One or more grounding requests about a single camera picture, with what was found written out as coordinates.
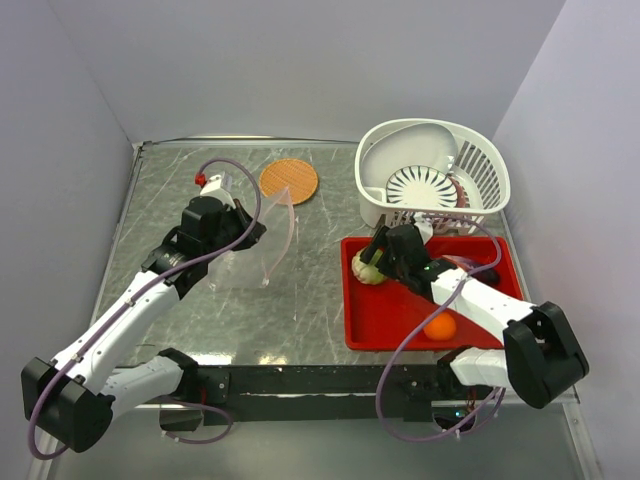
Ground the green cabbage toy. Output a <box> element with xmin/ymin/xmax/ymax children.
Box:
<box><xmin>351</xmin><ymin>249</ymin><xmax>387</xmax><ymax>285</ymax></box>

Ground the clear zip top bag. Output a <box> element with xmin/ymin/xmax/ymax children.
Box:
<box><xmin>208</xmin><ymin>187</ymin><xmax>295</xmax><ymax>292</ymax></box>

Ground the orange fruit toy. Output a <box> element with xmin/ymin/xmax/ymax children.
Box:
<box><xmin>423</xmin><ymin>312</ymin><xmax>457</xmax><ymax>341</ymax></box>

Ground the purple eggplant toy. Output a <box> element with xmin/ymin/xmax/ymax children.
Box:
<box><xmin>469</xmin><ymin>267</ymin><xmax>501</xmax><ymax>287</ymax></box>

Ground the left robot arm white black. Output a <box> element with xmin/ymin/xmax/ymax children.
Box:
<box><xmin>21</xmin><ymin>196</ymin><xmax>267</xmax><ymax>460</ymax></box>

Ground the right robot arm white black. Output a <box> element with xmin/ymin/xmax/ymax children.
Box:
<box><xmin>356</xmin><ymin>224</ymin><xmax>590</xmax><ymax>409</ymax></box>

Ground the red plastic tray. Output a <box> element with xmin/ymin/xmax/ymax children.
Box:
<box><xmin>341</xmin><ymin>236</ymin><xmax>501</xmax><ymax>352</ymax></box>

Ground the blue striped white plate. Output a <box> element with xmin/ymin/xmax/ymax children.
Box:
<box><xmin>385</xmin><ymin>165</ymin><xmax>457</xmax><ymax>208</ymax></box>

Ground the dark red plate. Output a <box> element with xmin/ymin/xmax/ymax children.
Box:
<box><xmin>449</xmin><ymin>175</ymin><xmax>469</xmax><ymax>208</ymax></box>

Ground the white plastic dish rack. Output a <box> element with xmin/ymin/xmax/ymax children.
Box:
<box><xmin>354</xmin><ymin>118</ymin><xmax>511</xmax><ymax>237</ymax></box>

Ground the white oval plate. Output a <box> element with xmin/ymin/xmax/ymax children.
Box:
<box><xmin>356</xmin><ymin>121</ymin><xmax>458</xmax><ymax>187</ymax></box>

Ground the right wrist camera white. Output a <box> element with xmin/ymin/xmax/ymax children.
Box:
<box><xmin>409</xmin><ymin>212</ymin><xmax>434</xmax><ymax>244</ymax></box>

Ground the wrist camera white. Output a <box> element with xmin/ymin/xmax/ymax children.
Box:
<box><xmin>194</xmin><ymin>172</ymin><xmax>233</xmax><ymax>201</ymax></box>
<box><xmin>409</xmin><ymin>212</ymin><xmax>434</xmax><ymax>244</ymax></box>

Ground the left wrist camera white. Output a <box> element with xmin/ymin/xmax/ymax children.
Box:
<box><xmin>194</xmin><ymin>172</ymin><xmax>233</xmax><ymax>201</ymax></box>

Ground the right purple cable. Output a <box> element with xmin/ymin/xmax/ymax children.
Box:
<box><xmin>374</xmin><ymin>210</ymin><xmax>506</xmax><ymax>444</ymax></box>

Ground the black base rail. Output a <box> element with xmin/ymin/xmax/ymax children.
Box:
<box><xmin>171</xmin><ymin>364</ymin><xmax>491</xmax><ymax>422</ymax></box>

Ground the aluminium frame rail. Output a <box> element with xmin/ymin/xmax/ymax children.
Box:
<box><xmin>503</xmin><ymin>388</ymin><xmax>580</xmax><ymax>405</ymax></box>

